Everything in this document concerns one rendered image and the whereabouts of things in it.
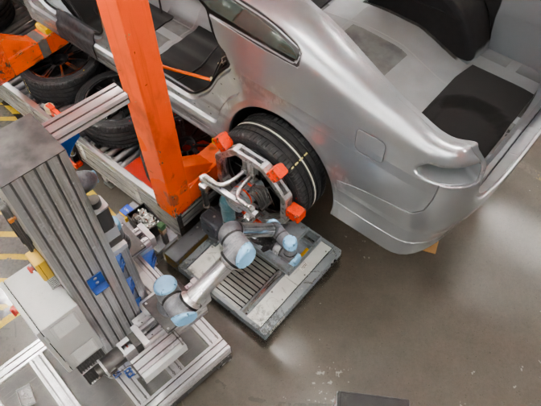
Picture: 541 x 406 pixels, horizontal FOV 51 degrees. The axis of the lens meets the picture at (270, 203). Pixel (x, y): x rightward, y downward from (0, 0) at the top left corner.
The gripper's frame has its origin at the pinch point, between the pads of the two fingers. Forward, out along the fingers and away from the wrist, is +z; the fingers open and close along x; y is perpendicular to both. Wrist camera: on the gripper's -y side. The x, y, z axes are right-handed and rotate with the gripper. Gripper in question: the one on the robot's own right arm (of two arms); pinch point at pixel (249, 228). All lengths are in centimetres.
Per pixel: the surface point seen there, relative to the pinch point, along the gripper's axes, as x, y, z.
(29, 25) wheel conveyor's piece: -66, -58, 332
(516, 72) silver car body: -206, 8, -59
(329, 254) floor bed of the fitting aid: -55, -75, -22
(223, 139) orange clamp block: -23, 28, 38
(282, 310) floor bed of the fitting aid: -1, -75, -24
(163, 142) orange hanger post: 4, 37, 56
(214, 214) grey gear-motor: -14, -42, 45
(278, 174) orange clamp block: -21.3, 31.3, -3.9
